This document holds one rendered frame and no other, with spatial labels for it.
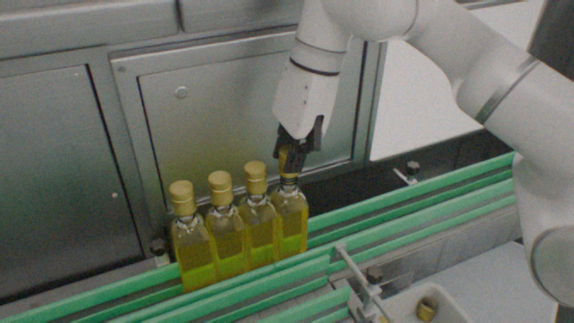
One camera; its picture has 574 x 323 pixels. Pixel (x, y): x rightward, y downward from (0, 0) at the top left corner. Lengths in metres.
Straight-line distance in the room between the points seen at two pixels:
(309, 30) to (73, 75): 0.35
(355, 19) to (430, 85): 0.48
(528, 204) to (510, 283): 0.59
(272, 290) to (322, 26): 0.46
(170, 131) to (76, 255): 0.33
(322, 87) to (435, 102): 0.47
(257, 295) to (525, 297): 0.63
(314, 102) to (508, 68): 0.24
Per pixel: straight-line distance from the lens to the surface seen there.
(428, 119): 1.01
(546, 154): 0.48
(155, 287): 0.82
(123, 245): 0.90
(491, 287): 1.11
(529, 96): 0.47
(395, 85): 0.89
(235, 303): 0.76
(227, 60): 0.68
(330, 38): 0.56
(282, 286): 0.78
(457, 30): 0.58
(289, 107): 0.61
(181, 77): 0.68
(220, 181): 0.63
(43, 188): 0.80
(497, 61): 0.48
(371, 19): 0.50
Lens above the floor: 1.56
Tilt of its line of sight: 37 degrees down
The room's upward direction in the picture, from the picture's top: straight up
